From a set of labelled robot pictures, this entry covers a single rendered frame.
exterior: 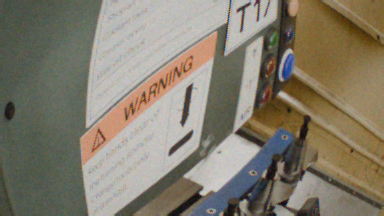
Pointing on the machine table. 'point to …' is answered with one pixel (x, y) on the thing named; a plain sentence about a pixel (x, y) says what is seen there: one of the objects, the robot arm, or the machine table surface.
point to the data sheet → (142, 42)
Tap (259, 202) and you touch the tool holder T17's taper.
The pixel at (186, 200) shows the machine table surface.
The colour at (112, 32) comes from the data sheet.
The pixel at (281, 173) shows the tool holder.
